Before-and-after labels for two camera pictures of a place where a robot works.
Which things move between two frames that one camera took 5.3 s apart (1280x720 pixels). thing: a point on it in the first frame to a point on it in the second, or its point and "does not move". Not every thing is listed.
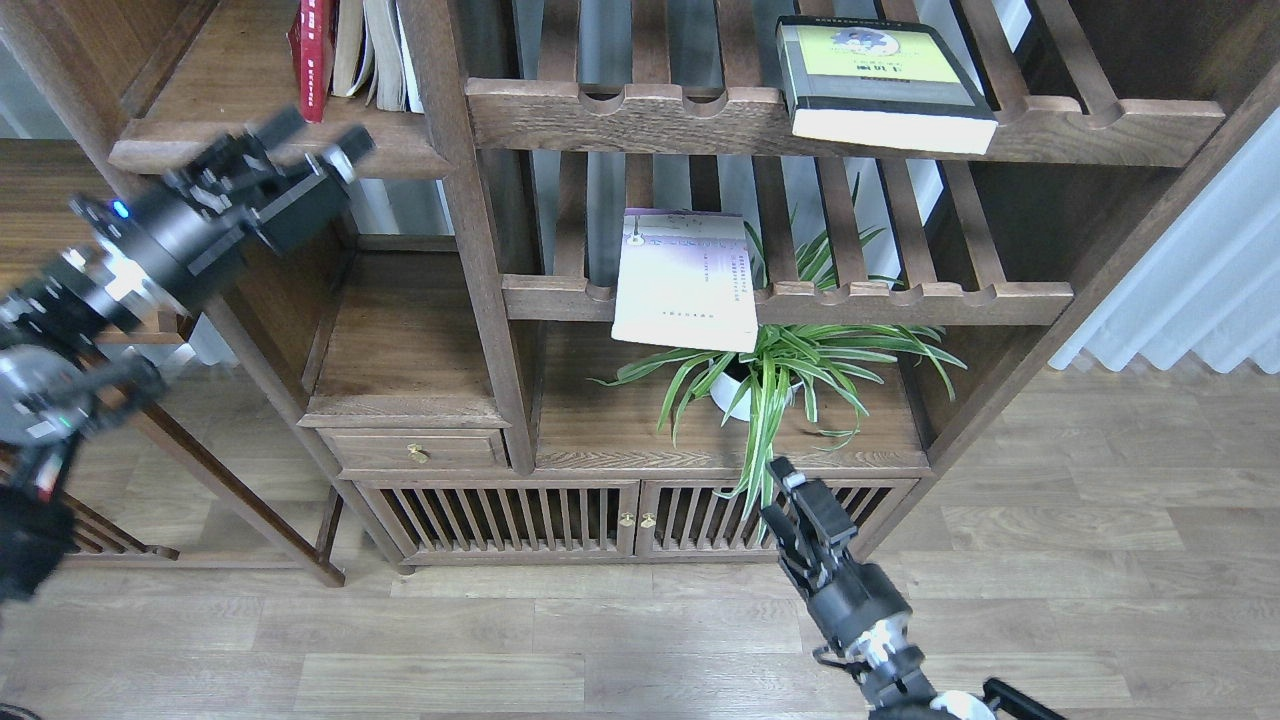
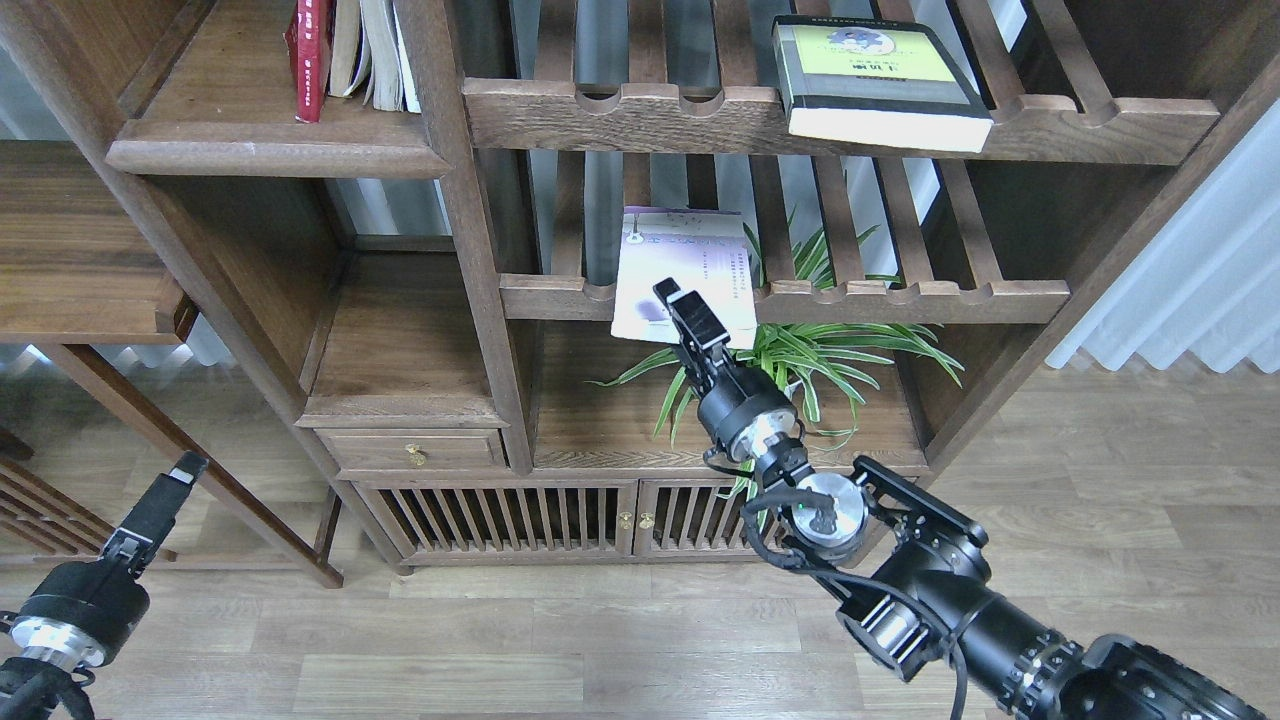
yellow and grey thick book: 879,81 does not move
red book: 312,40 does not move
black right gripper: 857,605 to 739,407
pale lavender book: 684,279 does not move
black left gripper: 150,244 to 88,611
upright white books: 389,63 does not move
